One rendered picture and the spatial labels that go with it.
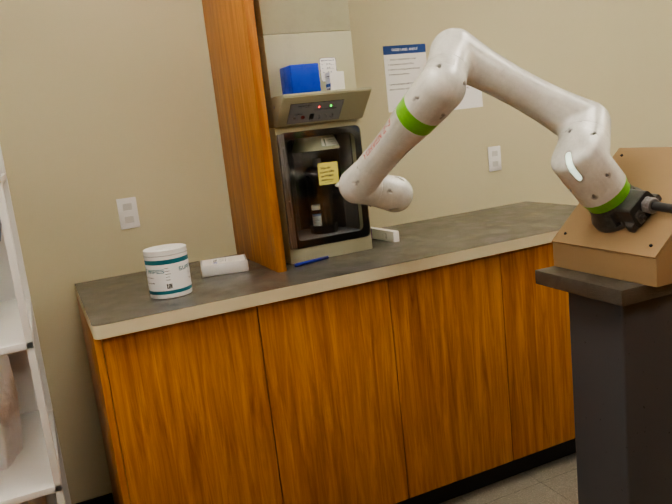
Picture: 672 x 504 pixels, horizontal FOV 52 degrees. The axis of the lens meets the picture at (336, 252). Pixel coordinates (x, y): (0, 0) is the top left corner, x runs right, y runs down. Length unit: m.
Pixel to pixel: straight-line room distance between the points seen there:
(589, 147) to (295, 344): 1.03
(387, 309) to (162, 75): 1.20
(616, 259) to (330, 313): 0.86
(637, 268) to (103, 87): 1.86
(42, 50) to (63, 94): 0.16
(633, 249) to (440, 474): 1.14
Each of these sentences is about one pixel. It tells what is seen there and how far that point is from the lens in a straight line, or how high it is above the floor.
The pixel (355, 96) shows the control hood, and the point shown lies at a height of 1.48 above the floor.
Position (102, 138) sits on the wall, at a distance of 2.65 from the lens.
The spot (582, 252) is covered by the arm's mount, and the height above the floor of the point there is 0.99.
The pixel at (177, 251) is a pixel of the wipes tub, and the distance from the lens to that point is 2.12.
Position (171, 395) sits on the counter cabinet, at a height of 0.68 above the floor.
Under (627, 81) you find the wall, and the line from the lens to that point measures 3.88.
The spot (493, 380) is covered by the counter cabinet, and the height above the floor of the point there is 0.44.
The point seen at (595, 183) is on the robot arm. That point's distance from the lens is 1.82.
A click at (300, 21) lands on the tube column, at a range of 2.41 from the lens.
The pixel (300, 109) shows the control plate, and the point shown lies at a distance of 2.30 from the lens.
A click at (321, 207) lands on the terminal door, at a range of 2.40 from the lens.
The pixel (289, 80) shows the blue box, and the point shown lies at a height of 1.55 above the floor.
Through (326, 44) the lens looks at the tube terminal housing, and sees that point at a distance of 2.44.
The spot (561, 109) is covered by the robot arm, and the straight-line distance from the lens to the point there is 1.91.
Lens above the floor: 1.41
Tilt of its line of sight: 11 degrees down
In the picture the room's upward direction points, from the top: 6 degrees counter-clockwise
